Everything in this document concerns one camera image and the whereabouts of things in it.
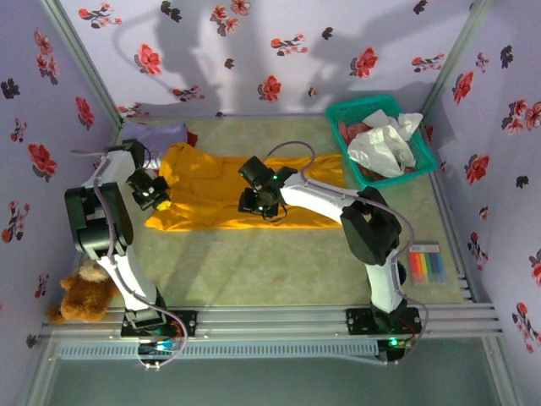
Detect orange yellow t-shirt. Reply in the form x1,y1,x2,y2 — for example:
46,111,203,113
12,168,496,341
145,142,347,232

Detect folded lavender printed t-shirt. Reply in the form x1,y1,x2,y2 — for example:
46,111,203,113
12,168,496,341
122,122,188,160

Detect teal plastic basket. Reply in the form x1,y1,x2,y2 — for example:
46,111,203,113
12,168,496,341
325,95,438,190

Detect crumpled white t-shirt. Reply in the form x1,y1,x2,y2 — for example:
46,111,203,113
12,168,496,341
347,108,425,178

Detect brown teddy bear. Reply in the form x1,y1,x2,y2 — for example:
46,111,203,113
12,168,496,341
46,257,122,325

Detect pack of coloured markers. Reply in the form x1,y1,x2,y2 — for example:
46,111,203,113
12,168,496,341
407,240,448,287

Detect right arm lavender cable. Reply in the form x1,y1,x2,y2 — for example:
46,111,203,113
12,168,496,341
261,140,430,367

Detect arm lavender cable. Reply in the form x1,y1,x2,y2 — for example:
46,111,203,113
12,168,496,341
70,147,190,371
261,140,430,367

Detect left arm lavender cable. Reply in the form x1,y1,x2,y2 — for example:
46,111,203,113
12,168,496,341
70,147,190,371

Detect aluminium mounting rail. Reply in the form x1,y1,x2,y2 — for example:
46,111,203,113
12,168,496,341
40,302,504,339

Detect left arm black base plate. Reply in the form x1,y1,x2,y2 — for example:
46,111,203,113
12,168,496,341
121,310,199,338

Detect grey slotted cable duct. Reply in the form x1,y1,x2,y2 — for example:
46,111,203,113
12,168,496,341
57,340,380,360

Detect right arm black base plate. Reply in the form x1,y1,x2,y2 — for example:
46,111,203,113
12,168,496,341
345,307,424,335

